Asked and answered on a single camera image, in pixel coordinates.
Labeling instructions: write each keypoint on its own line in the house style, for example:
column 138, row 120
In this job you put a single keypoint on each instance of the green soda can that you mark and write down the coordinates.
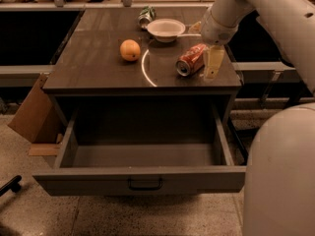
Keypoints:
column 146, row 16

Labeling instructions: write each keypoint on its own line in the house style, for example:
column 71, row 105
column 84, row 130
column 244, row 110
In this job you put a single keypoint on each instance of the brown cardboard piece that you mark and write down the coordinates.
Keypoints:
column 36, row 120

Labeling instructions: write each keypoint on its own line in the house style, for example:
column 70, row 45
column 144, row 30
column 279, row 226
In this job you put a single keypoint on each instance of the open top drawer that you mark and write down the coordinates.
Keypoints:
column 184, row 145

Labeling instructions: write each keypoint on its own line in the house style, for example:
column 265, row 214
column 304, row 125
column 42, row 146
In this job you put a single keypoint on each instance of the dark wooden cabinet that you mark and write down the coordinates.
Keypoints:
column 91, row 63

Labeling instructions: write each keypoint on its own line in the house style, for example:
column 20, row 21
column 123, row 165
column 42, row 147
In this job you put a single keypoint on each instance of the red coke can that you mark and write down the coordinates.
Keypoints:
column 191, row 61

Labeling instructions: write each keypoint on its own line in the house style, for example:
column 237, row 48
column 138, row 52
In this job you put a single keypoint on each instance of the white bowl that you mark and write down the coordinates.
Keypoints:
column 165, row 30

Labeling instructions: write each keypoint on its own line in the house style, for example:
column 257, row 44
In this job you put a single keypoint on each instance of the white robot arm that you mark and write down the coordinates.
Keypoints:
column 279, row 189

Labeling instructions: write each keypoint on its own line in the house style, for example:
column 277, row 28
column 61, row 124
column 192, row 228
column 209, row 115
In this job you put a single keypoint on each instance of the orange fruit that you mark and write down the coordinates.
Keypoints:
column 130, row 50

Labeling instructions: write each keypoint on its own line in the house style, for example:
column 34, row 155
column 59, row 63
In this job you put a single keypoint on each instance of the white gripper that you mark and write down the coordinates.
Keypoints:
column 217, row 30

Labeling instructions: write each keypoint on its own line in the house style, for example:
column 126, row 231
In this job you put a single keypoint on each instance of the black chair leg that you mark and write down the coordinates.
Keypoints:
column 13, row 185

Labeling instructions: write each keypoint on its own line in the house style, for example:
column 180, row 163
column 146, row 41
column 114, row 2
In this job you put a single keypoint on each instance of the black drawer handle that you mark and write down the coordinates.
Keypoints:
column 145, row 185

